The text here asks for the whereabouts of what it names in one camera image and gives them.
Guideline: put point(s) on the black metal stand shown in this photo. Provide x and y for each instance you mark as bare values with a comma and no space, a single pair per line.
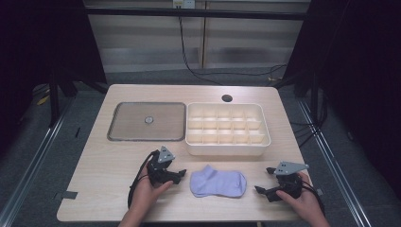
313,97
54,101

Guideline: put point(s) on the person's right hand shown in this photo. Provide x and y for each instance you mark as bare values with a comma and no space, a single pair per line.
305,203

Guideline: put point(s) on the dark curtain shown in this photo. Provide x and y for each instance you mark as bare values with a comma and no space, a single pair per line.
362,78
38,47

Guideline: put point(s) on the cream divided storage box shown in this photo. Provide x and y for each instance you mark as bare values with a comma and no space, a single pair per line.
227,127

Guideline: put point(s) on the small black floor tape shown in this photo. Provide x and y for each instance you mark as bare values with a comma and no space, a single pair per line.
77,132

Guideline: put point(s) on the yellow floor object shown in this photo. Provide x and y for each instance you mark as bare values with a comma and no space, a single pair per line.
43,100

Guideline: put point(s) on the grey flat box lid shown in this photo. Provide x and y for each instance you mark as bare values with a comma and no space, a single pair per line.
164,123

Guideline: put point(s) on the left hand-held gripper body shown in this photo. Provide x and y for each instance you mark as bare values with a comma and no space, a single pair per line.
159,171

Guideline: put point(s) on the metal floor rail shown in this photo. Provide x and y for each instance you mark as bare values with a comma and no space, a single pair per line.
31,164
331,164

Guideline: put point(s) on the light purple sock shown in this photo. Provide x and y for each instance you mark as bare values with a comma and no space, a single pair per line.
217,183

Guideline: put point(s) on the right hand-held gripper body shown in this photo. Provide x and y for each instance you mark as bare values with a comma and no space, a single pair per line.
288,184

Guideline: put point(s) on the person's left hand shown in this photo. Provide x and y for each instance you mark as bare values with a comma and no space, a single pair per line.
145,195

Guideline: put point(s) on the round black table grommet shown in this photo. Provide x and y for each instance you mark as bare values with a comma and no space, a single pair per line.
227,98

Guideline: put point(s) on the white wall outlet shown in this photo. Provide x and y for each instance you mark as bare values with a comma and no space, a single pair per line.
184,3

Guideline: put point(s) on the grey tape strip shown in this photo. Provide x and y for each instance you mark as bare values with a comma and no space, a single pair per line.
319,191
70,195

